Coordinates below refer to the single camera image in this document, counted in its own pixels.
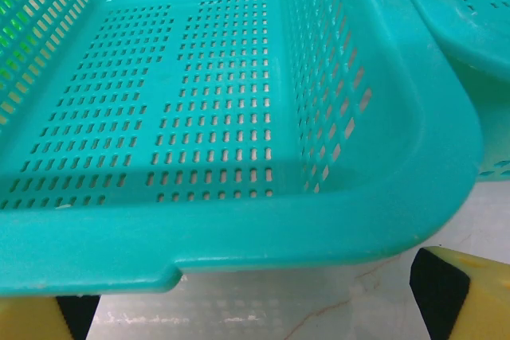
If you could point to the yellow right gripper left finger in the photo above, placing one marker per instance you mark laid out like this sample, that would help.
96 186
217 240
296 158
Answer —
36 320

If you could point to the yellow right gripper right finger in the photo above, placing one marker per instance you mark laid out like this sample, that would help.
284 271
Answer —
470 300

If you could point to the teal perforated plastic basket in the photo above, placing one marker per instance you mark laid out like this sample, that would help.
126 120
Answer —
239 236
458 17

